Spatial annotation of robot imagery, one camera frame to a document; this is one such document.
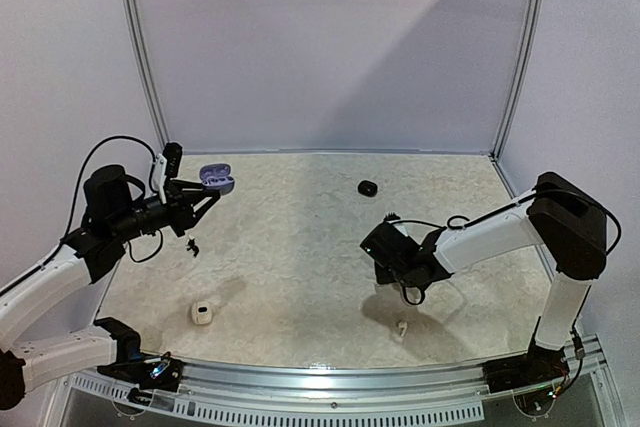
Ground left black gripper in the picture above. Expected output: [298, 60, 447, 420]
[110, 180, 220, 242]

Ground purple earbud charging case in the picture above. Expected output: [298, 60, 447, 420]
[199, 163, 235, 196]

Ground black earbud charging case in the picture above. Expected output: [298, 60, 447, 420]
[357, 180, 378, 198]

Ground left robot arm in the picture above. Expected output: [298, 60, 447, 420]
[1, 165, 235, 410]

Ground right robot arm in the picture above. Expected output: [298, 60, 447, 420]
[360, 172, 621, 383]

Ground white earbud charging case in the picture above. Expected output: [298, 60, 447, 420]
[190, 301, 214, 327]

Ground white earbud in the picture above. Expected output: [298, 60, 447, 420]
[397, 321, 408, 337]

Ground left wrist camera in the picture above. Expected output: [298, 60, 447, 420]
[149, 142, 183, 204]

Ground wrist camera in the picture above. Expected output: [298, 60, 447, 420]
[149, 142, 183, 204]
[383, 212, 409, 238]

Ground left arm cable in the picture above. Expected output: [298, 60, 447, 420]
[59, 135, 166, 264]

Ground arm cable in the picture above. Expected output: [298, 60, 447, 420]
[389, 189, 624, 307]
[59, 135, 166, 264]

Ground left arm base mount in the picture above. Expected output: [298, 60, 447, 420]
[94, 317, 184, 393]

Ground aluminium front rail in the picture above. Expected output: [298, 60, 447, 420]
[44, 336, 626, 426]

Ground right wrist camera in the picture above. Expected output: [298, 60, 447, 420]
[383, 212, 409, 238]

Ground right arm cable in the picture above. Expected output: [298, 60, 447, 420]
[389, 189, 624, 307]

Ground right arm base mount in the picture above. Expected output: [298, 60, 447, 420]
[482, 331, 585, 396]

